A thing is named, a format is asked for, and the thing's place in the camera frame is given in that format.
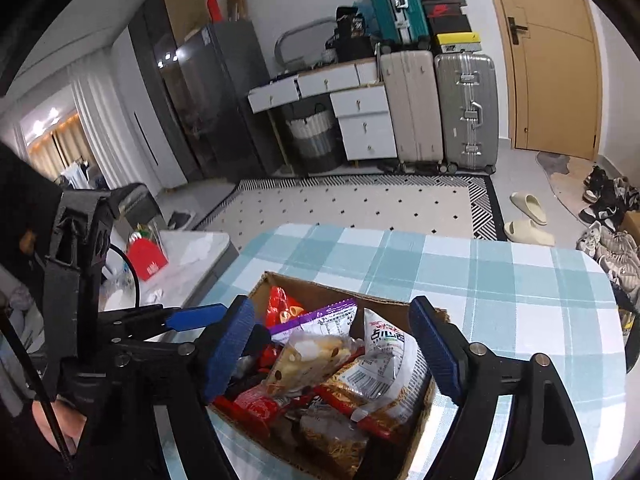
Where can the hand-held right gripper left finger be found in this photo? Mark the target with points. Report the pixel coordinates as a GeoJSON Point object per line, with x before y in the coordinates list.
{"type": "Point", "coordinates": [227, 350]}

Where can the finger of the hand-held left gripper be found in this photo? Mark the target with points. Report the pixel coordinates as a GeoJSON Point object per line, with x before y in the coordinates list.
{"type": "Point", "coordinates": [195, 317]}
{"type": "Point", "coordinates": [150, 347]}

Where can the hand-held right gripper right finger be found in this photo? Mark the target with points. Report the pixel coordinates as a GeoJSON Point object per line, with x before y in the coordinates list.
{"type": "Point", "coordinates": [435, 350]}

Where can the red white noodle snack packet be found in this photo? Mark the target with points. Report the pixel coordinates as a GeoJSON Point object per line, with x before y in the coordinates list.
{"type": "Point", "coordinates": [390, 365]}
{"type": "Point", "coordinates": [332, 440]}

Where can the red barcode snack packet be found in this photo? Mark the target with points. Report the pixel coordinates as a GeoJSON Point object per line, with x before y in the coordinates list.
{"type": "Point", "coordinates": [255, 407]}

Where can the red cone chip packet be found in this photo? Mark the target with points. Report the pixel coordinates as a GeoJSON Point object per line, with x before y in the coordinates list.
{"type": "Point", "coordinates": [282, 310]}

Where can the clear cream biscuit packet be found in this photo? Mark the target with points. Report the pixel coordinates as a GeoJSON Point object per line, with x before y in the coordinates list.
{"type": "Point", "coordinates": [310, 360]}

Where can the brown cardboard box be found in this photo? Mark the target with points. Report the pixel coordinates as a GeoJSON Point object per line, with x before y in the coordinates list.
{"type": "Point", "coordinates": [280, 285]}

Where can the silver purple snack packet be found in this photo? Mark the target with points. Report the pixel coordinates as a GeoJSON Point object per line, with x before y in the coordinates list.
{"type": "Point", "coordinates": [320, 320]}

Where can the person's left hand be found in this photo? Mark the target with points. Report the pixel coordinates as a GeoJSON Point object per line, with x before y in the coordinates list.
{"type": "Point", "coordinates": [50, 425]}

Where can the grey side table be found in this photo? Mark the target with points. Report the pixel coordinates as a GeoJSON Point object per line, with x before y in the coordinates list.
{"type": "Point", "coordinates": [200, 275]}

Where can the red paper bag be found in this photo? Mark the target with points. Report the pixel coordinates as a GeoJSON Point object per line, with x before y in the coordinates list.
{"type": "Point", "coordinates": [214, 9]}
{"type": "Point", "coordinates": [147, 260]}

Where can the beige curtain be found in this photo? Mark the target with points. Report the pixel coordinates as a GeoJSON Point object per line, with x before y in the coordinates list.
{"type": "Point", "coordinates": [60, 147]}

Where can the white curtain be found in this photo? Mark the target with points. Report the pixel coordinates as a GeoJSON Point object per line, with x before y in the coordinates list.
{"type": "Point", "coordinates": [100, 125]}

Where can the beige slipper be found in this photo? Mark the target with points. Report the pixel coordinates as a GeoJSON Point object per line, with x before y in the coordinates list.
{"type": "Point", "coordinates": [529, 206]}
{"type": "Point", "coordinates": [527, 232]}

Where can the patterned rug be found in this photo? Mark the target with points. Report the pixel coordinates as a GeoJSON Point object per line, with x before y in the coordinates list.
{"type": "Point", "coordinates": [350, 205]}

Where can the dark tall cabinet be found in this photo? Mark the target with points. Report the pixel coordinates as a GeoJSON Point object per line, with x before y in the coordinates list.
{"type": "Point", "coordinates": [150, 85]}

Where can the dark grey fridge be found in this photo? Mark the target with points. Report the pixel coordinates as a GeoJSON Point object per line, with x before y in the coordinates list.
{"type": "Point", "coordinates": [220, 105]}

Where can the pile of grey sneakers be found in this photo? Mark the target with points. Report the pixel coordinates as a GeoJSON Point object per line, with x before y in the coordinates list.
{"type": "Point", "coordinates": [615, 255]}

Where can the grey white laundry basket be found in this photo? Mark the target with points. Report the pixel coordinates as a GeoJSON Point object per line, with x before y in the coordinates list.
{"type": "Point", "coordinates": [312, 140]}

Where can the grey door mat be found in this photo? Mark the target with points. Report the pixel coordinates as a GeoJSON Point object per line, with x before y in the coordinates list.
{"type": "Point", "coordinates": [565, 180]}

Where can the pile of dark sneakers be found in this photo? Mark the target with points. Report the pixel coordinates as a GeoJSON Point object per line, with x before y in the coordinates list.
{"type": "Point", "coordinates": [605, 200]}

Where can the white drawer desk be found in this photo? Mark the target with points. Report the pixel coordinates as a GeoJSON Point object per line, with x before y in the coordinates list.
{"type": "Point", "coordinates": [365, 130]}

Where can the small cardboard box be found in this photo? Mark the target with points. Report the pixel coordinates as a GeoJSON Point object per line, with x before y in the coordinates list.
{"type": "Point", "coordinates": [632, 227]}

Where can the beige suitcase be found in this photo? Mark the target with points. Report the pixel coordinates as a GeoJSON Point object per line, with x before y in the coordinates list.
{"type": "Point", "coordinates": [412, 110]}

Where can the silver suitcase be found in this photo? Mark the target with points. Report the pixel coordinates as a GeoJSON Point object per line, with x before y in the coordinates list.
{"type": "Point", "coordinates": [465, 110]}

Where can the flat cardboard panel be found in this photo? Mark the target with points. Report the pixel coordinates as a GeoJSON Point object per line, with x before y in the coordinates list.
{"type": "Point", "coordinates": [182, 10]}

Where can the brown paper bag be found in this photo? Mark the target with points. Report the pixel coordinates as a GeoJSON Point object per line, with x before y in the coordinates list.
{"type": "Point", "coordinates": [236, 4]}

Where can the wooden door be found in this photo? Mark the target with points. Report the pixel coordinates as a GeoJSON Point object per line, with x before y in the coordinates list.
{"type": "Point", "coordinates": [555, 70]}

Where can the black bag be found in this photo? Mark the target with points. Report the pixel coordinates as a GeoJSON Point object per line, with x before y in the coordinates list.
{"type": "Point", "coordinates": [352, 35]}

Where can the plain black shoe box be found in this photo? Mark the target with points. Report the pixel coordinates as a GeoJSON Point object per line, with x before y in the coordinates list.
{"type": "Point", "coordinates": [450, 26]}

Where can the black red logo shoe box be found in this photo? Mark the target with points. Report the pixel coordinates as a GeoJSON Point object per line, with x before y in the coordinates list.
{"type": "Point", "coordinates": [444, 10]}

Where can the teal suitcase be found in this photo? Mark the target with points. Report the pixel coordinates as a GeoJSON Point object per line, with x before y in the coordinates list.
{"type": "Point", "coordinates": [390, 0]}

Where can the arched metal frame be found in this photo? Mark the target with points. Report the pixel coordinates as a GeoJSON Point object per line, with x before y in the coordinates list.
{"type": "Point", "coordinates": [300, 27]}

